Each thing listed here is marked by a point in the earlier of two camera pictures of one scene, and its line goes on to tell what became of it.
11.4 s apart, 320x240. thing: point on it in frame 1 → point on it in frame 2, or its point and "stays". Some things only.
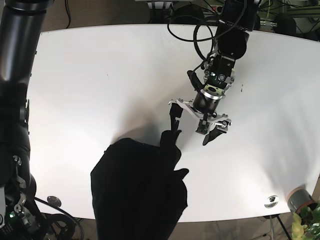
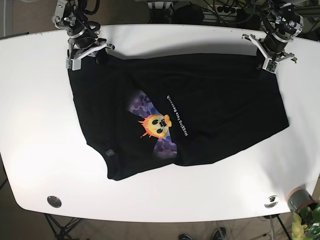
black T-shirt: x=137 y=194 → x=142 y=112
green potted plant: x=306 y=226 stays
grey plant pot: x=298 y=198 stays
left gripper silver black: x=204 y=108 → x=272 y=49
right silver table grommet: x=271 y=202 stays
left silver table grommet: x=54 y=201 stays
